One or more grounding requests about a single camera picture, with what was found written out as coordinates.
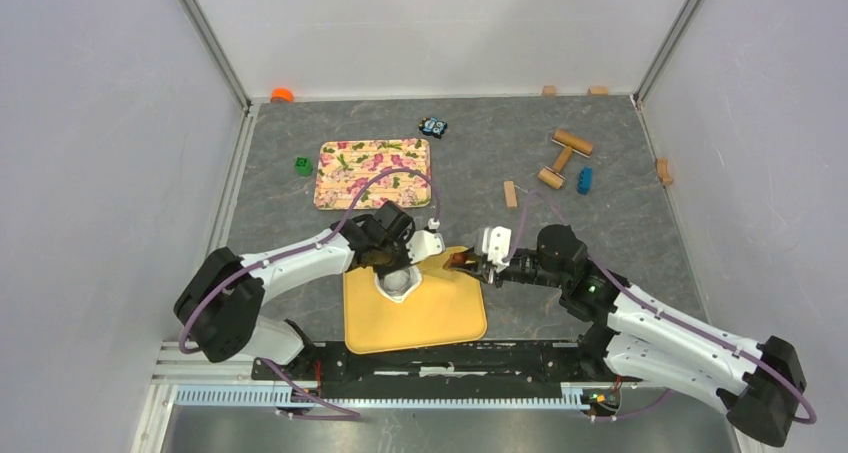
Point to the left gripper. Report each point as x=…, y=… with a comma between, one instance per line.
x=405, y=262

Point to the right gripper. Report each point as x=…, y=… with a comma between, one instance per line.
x=479, y=265

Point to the white dough ball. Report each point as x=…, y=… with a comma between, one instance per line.
x=399, y=285

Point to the metal scraper with wooden handle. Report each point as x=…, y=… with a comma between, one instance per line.
x=459, y=261

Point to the yellow cutting mat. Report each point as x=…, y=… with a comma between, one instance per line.
x=446, y=308

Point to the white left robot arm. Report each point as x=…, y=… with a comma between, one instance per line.
x=220, y=307

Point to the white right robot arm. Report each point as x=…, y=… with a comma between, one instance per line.
x=758, y=386

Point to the small wooden block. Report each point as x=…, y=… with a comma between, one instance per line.
x=510, y=194

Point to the floral pattern tray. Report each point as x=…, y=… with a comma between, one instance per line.
x=344, y=167

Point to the blue plastic block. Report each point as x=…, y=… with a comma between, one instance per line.
x=585, y=181

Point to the green plastic block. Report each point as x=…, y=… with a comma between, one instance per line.
x=303, y=166

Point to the black patterned small box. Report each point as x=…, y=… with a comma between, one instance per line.
x=432, y=127

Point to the wooden piece right edge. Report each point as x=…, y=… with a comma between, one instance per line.
x=663, y=172

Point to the orange plastic cap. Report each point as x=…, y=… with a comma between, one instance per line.
x=281, y=95

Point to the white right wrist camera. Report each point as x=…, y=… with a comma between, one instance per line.
x=494, y=246

